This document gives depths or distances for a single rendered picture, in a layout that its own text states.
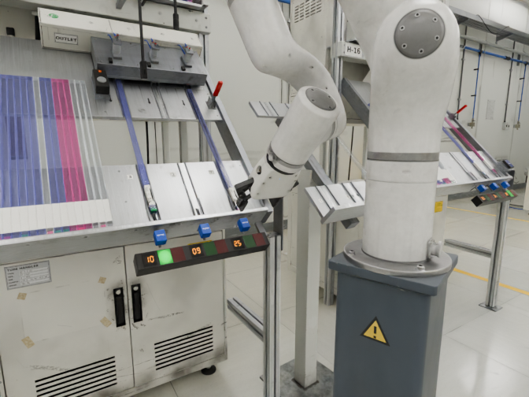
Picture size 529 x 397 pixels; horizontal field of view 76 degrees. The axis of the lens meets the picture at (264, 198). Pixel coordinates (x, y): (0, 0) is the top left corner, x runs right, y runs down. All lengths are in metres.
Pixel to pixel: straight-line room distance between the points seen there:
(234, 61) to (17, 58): 2.16
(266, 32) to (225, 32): 2.51
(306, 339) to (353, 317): 0.66
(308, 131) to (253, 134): 2.56
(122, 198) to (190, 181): 0.18
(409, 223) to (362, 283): 0.13
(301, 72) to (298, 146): 0.15
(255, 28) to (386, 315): 0.55
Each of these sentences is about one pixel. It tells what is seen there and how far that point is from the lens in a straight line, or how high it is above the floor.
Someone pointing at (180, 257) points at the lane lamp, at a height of 0.65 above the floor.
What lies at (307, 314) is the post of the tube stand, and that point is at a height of 0.31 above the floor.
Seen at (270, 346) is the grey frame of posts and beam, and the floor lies 0.29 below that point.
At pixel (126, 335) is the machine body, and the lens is 1.27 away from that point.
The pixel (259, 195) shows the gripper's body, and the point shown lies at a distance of 0.74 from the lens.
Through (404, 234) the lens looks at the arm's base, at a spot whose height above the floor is 0.76.
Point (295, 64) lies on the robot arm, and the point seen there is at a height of 1.06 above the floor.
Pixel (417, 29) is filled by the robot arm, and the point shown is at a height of 1.07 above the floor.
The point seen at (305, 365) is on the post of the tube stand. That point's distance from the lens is 1.38.
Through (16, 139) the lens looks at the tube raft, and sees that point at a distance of 0.98.
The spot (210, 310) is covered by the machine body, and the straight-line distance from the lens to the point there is 1.34.
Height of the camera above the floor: 0.92
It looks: 10 degrees down
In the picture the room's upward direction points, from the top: straight up
